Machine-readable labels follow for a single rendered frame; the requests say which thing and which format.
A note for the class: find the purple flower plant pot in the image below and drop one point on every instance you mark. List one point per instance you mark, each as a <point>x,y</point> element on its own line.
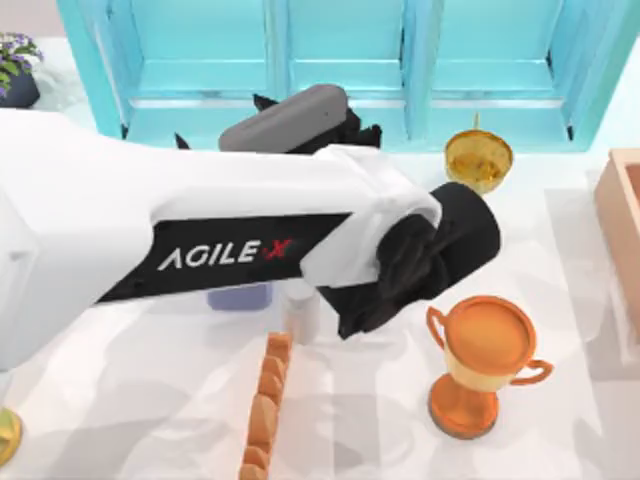
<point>17,75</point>

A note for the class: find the white bottle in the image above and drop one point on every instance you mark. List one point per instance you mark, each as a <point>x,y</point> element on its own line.
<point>301,317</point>

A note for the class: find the lavender block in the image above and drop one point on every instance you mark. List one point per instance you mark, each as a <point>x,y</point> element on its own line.
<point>240,297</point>

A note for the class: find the long brown bread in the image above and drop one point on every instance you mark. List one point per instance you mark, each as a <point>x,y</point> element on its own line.
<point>267,400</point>

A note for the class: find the gold round object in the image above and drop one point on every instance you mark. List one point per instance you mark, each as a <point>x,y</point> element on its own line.
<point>9,432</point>

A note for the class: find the light blue rack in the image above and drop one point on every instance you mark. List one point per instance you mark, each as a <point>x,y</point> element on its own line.
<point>350,55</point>

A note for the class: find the pale grey rounded box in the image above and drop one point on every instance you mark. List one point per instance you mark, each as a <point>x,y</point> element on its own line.
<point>285,120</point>

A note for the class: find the salmon shallow box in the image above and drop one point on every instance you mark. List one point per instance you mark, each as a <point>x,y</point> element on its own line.
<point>617,220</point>

